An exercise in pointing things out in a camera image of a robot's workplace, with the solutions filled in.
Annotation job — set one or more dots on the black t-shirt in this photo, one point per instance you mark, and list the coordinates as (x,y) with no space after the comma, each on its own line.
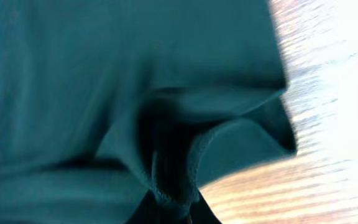
(102,101)

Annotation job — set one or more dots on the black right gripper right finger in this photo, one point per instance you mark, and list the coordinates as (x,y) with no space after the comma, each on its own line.
(201,213)

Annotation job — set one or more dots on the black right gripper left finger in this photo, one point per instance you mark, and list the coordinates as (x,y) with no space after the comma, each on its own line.
(147,212)

